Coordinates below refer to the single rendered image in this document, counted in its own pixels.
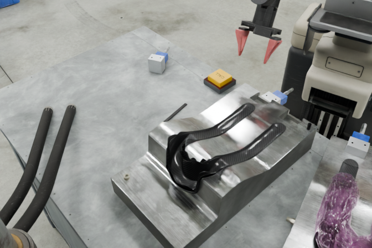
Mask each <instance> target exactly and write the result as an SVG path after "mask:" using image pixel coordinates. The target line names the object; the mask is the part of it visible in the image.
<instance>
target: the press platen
mask: <svg viewBox="0 0 372 248"><path fill-rule="evenodd" d="M8 231H9V232H10V234H11V235H12V236H13V238H14V239H15V241H16V243H17V245H18V248H37V246H36V244H35V242H34V241H33V239H32V237H31V236H30V235H29V234H28V233H27V232H25V231H23V230H21V229H15V228H11V229H8Z"/></svg>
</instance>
